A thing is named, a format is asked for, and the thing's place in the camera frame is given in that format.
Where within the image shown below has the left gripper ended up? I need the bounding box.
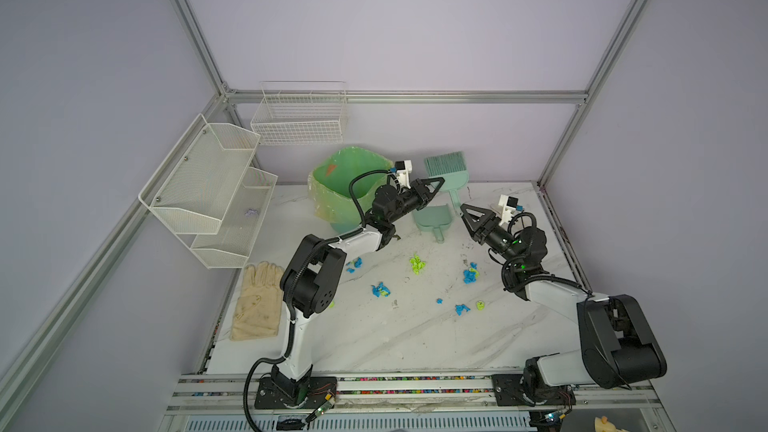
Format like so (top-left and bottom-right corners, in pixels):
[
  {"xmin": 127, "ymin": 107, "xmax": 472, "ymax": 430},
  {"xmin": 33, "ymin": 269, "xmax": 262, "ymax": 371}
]
[{"xmin": 389, "ymin": 177, "xmax": 444, "ymax": 224}]

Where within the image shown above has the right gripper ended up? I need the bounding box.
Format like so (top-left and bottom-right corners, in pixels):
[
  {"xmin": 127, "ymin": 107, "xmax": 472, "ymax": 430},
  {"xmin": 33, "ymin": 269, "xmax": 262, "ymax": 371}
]
[{"xmin": 459, "ymin": 208, "xmax": 521, "ymax": 270}]

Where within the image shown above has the green plastic dustpan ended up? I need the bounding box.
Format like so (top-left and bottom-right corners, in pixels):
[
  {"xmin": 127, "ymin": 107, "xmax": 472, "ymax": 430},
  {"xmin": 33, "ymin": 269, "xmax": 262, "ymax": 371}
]
[{"xmin": 412, "ymin": 205, "xmax": 453, "ymax": 244}]

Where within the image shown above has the green hand brush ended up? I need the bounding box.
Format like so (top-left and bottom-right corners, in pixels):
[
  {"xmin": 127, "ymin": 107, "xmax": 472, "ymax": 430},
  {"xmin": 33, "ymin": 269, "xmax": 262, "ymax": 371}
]
[{"xmin": 424, "ymin": 151, "xmax": 469, "ymax": 216}]

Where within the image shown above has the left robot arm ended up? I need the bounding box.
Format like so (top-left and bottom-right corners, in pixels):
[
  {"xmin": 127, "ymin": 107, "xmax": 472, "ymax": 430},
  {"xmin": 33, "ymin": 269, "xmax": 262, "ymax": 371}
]
[{"xmin": 242, "ymin": 160, "xmax": 445, "ymax": 431}]

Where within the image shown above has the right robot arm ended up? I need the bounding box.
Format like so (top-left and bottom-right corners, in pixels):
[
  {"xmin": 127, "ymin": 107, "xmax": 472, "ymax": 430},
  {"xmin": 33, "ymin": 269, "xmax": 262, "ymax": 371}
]
[{"xmin": 460, "ymin": 204, "xmax": 668, "ymax": 404}]

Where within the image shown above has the blue scrap pile right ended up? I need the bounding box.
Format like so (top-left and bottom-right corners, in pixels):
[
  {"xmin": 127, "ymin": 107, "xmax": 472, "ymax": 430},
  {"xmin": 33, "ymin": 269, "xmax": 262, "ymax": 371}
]
[{"xmin": 463, "ymin": 262, "xmax": 479, "ymax": 284}]

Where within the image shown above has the lime green scrap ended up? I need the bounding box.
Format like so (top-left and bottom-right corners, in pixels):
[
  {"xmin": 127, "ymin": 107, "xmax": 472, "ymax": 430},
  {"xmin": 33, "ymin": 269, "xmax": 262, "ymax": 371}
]
[{"xmin": 409, "ymin": 254, "xmax": 426, "ymax": 275}]

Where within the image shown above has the blue scrap front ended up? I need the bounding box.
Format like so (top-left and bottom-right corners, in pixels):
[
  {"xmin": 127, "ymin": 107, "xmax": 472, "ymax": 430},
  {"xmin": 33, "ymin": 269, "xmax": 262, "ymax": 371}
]
[{"xmin": 455, "ymin": 304, "xmax": 470, "ymax": 316}]

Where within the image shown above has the green trash bin with bag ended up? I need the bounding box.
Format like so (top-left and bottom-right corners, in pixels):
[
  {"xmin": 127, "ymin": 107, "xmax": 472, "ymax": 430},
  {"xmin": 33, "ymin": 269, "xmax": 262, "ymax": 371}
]
[{"xmin": 308, "ymin": 146, "xmax": 394, "ymax": 234}]

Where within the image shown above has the blue green scrap cluster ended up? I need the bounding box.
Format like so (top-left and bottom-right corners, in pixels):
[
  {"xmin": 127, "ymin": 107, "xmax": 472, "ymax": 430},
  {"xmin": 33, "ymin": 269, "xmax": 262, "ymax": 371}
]
[{"xmin": 345, "ymin": 257, "xmax": 362, "ymax": 273}]

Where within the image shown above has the blue scrap centre left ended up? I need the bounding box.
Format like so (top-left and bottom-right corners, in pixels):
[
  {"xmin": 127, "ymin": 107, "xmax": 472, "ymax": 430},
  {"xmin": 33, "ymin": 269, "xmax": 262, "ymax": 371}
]
[{"xmin": 372, "ymin": 282, "xmax": 391, "ymax": 298}]

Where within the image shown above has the beige work glove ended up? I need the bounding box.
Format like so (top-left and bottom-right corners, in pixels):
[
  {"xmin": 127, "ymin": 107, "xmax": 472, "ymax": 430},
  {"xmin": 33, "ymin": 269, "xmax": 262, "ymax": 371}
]
[{"xmin": 231, "ymin": 262, "xmax": 284, "ymax": 341}]

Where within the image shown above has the white mesh two-tier shelf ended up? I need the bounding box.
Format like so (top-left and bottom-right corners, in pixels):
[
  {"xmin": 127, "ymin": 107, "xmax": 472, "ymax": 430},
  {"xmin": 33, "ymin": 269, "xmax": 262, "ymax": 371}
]
[{"xmin": 138, "ymin": 115, "xmax": 278, "ymax": 269}]

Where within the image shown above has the yellow object bottom right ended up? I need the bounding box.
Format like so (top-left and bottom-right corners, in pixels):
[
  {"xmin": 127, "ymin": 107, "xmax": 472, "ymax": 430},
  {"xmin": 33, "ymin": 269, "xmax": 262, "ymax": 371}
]
[{"xmin": 594, "ymin": 416, "xmax": 628, "ymax": 432}]

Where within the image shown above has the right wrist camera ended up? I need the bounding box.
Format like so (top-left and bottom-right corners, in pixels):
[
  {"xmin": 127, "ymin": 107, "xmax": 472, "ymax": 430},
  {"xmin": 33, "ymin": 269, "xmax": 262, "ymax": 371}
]
[{"xmin": 498, "ymin": 195, "xmax": 524, "ymax": 225}]

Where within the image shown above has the white wire basket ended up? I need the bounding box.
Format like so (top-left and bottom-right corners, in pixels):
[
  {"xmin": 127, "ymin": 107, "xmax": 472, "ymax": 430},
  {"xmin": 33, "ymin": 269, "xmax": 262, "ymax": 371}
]
[{"xmin": 250, "ymin": 81, "xmax": 348, "ymax": 146}]

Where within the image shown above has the aluminium front rail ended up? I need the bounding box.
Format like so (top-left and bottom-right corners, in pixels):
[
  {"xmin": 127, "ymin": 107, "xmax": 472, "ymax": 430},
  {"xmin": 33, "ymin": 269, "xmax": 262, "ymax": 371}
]
[{"xmin": 164, "ymin": 371, "xmax": 663, "ymax": 415}]

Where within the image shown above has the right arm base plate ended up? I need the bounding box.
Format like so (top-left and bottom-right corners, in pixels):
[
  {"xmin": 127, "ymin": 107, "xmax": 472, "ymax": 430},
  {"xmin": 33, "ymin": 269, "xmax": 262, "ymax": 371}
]
[{"xmin": 491, "ymin": 372, "xmax": 575, "ymax": 407}]

